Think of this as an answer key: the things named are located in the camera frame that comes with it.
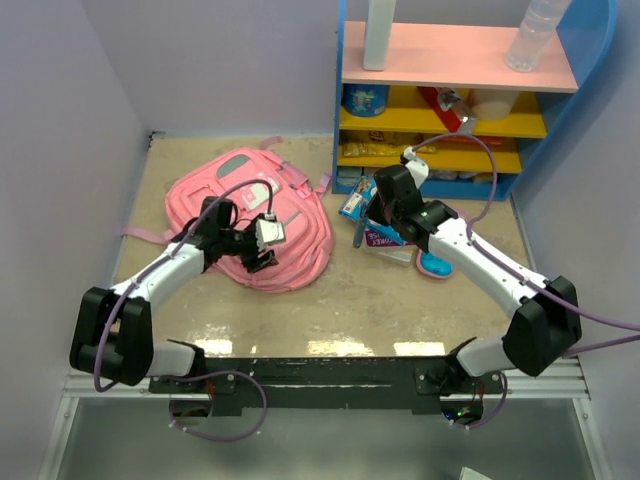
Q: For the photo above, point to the blue round tin can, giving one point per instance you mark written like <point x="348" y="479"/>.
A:
<point x="365" y="100"/>

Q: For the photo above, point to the red snack box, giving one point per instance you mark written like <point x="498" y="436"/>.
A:
<point x="450" y="107"/>

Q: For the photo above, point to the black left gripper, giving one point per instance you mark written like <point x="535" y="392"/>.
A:
<point x="252" y="262"/>

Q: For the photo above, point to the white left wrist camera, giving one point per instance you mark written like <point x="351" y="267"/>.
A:
<point x="269" y="231"/>

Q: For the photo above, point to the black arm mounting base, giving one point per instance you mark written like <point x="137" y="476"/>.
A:
<point x="421" y="385"/>

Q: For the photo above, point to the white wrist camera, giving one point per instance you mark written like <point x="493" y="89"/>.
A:
<point x="417" y="167"/>
<point x="269" y="231"/>

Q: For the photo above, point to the red flat package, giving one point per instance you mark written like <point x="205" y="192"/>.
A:
<point x="466" y="143"/>

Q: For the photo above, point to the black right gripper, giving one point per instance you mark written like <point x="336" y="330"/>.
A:
<point x="373" y="210"/>

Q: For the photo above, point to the pink pencil case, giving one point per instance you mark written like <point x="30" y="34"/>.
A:
<point x="433" y="266"/>

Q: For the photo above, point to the blue illustrated book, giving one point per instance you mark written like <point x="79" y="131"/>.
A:
<point x="357" y="201"/>

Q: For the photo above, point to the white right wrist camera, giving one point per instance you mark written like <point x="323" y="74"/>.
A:
<point x="417" y="167"/>

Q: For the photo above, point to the white tall bottle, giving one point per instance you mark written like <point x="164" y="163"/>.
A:
<point x="378" y="29"/>

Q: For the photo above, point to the pink student backpack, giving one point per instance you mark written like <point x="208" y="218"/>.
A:
<point x="309" y="236"/>

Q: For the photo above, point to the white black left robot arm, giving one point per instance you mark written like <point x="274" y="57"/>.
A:
<point x="113" y="337"/>

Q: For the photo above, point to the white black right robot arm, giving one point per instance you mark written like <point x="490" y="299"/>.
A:
<point x="543" y="322"/>

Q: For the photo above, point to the blue wooden shelf unit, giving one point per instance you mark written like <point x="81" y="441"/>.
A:
<point x="466" y="57"/>

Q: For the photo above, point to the yellow chips bag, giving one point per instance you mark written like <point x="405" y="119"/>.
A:
<point x="356" y="144"/>

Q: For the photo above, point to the clear plastic water bottle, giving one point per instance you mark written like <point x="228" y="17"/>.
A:
<point x="535" y="31"/>

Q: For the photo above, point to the white plastic cup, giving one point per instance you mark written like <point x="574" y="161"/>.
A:
<point x="491" y="104"/>

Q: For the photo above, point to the purple book underneath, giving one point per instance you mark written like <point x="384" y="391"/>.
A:
<point x="387" y="249"/>

